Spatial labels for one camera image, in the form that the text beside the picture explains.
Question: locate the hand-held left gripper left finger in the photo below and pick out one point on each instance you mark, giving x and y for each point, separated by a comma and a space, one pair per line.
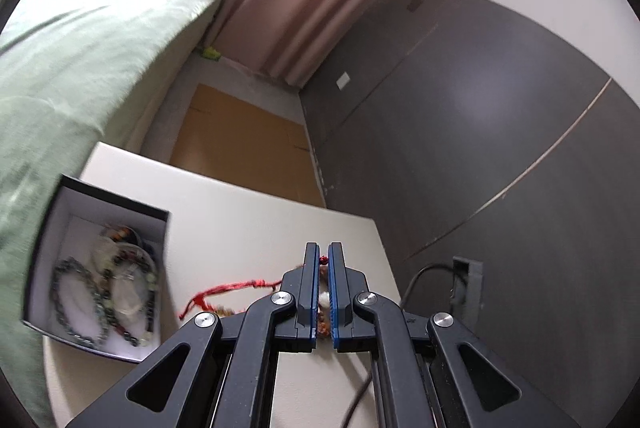
314, 288

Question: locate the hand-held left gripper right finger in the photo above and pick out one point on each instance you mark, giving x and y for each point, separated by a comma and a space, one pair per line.
334, 293

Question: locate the black jewelry box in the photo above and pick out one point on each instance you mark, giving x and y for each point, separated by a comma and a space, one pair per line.
95, 278

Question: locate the brown cardboard sheet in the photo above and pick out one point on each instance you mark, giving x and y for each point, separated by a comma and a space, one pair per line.
240, 142

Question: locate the yellow-green toy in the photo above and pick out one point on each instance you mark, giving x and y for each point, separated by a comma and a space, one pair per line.
210, 53

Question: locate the bed with green blanket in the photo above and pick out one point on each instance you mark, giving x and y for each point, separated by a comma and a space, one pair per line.
75, 57

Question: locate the grey recessed wall outlet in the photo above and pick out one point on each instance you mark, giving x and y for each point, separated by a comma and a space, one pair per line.
470, 280

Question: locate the white wall socket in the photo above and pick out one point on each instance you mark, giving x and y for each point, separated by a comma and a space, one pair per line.
343, 80

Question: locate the dark wall switch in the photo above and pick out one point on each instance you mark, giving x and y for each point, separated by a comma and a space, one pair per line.
414, 4

